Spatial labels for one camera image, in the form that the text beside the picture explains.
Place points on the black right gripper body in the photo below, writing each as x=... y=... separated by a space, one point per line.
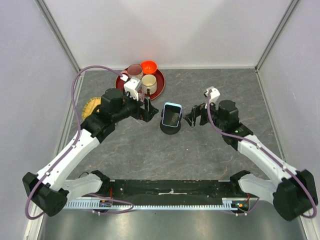
x=204 y=118

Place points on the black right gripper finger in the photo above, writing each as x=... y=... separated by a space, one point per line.
x=190 y=119
x=194 y=111

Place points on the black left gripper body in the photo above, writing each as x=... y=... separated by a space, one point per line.
x=134 y=109

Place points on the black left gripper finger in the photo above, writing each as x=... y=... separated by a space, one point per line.
x=148 y=105
x=148 y=115

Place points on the smartphone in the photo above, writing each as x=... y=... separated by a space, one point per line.
x=174 y=107

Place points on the black phone stand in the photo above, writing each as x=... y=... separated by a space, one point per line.
x=170 y=130

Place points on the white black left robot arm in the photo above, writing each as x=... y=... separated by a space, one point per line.
x=49 y=189

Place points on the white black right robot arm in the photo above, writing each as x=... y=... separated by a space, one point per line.
x=291 y=192

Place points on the cream ceramic mug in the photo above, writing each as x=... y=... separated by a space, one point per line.
x=149 y=84

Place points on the pink floral mug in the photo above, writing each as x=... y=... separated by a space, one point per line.
x=133 y=71

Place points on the orange bowl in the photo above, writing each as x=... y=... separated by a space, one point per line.
x=149 y=67

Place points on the yellow bamboo tray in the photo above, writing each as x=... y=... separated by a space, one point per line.
x=90 y=106

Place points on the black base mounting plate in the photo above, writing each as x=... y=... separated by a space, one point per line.
x=171 y=191

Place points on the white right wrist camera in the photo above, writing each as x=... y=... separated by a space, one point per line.
x=212 y=94

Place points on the slotted grey cable duct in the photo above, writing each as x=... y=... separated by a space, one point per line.
x=98 y=205

